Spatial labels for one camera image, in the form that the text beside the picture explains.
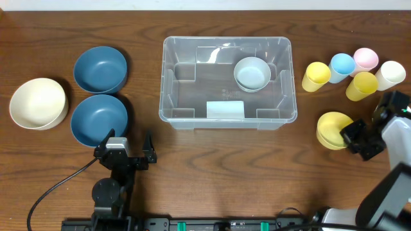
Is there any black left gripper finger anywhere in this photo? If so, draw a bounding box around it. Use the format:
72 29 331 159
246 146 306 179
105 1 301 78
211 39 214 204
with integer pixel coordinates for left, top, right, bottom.
94 128 115 157
142 131 157 163

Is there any yellow plastic cup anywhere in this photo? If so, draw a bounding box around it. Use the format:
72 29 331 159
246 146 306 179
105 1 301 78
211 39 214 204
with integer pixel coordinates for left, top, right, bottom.
302 62 331 92
345 72 378 101

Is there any pale grey small bowl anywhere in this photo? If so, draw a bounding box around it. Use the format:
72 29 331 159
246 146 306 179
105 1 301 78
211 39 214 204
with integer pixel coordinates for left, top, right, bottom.
234 57 272 92

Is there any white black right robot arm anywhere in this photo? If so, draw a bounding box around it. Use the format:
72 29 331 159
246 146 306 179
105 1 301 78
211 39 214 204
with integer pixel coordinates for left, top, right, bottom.
317 90 410 230

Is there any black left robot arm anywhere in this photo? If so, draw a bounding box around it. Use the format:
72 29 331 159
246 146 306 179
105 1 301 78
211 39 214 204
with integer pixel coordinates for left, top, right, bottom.
91 129 157 231

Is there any blue bowl near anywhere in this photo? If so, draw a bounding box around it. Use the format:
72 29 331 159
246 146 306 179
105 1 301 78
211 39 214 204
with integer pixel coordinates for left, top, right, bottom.
71 94 128 147

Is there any blue bowl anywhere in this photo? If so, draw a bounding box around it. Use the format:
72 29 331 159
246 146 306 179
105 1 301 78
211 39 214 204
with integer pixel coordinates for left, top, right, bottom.
73 46 128 94
71 94 128 147

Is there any cream plastic cup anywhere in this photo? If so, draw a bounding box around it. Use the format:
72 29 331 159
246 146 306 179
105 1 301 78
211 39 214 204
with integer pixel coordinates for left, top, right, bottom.
375 60 406 91

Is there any light blue plastic cup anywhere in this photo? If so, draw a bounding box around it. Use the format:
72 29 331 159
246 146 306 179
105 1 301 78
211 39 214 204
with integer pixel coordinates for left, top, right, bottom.
329 53 356 83

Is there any cream large bowl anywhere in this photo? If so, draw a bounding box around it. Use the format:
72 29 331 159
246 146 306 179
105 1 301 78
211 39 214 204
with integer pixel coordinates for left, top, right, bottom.
9 78 69 130

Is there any pink plastic cup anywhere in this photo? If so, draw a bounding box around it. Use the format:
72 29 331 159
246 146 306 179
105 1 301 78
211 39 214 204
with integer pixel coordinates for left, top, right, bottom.
350 47 379 77

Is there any blue bowl far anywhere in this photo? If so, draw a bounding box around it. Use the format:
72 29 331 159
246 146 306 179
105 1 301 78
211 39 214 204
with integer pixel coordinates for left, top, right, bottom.
73 46 128 94

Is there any clear plastic storage bin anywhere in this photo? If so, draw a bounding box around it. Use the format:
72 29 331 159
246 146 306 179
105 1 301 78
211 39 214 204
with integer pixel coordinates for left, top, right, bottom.
159 36 297 130

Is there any black cable left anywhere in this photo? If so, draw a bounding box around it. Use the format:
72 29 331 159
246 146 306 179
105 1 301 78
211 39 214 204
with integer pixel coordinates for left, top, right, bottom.
26 157 100 231

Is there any black cable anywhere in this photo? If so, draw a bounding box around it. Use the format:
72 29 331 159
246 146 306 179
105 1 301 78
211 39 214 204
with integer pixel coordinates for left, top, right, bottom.
26 157 100 231
275 207 325 231

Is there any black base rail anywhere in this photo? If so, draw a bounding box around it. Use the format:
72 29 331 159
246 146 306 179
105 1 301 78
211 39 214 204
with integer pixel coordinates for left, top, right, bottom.
61 216 306 231

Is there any black cable right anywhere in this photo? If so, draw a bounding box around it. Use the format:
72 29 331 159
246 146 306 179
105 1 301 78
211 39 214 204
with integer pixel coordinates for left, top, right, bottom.
275 207 325 231

